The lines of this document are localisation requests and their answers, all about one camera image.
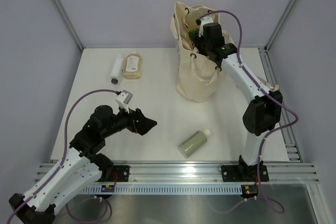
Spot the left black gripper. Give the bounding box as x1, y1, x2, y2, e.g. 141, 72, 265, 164
102, 102, 156, 138

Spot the green dish soap bottle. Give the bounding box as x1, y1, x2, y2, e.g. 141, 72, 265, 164
188, 28, 199, 44

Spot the clear yellow liquid bottle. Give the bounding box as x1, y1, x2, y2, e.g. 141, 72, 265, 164
124, 53, 142, 80

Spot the white slim bottle black cap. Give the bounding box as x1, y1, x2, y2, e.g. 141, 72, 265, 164
110, 54, 125, 84

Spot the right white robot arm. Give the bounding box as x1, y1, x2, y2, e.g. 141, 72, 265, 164
194, 18, 282, 182

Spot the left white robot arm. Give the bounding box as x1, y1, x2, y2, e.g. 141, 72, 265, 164
9, 105, 157, 223

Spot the cream canvas tote bag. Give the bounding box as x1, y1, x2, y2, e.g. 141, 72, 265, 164
170, 2, 226, 102

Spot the sage green Murrayle bottle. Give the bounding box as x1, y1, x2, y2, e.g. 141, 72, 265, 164
178, 129, 212, 158

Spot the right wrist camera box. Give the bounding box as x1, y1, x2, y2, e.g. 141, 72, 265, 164
196, 15, 214, 37

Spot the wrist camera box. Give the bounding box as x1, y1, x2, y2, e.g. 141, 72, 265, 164
196, 15, 214, 37
116, 90, 133, 113

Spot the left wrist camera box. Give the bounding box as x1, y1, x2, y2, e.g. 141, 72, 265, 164
116, 90, 133, 113

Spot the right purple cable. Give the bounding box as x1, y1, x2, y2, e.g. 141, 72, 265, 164
199, 10, 299, 216

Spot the purple cable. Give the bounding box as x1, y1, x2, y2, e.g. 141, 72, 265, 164
199, 10, 299, 216
5, 89, 119, 224

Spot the aluminium front rail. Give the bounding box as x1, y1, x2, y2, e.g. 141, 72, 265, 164
34, 159, 320, 186

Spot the aluminium rail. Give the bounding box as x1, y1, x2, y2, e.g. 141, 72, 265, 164
34, 159, 320, 186
257, 47, 304, 163

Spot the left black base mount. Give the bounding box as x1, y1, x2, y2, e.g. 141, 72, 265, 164
110, 165, 130, 182

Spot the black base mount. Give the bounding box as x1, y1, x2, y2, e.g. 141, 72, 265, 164
110, 165, 130, 182
220, 165, 258, 182

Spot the white slotted cable duct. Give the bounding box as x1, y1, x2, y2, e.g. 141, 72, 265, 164
80, 184, 243, 195

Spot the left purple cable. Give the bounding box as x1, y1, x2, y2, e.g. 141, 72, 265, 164
5, 89, 119, 224

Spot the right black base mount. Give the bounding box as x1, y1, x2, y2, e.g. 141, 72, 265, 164
220, 165, 258, 182

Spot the right side aluminium rail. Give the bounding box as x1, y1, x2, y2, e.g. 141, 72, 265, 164
257, 47, 304, 163

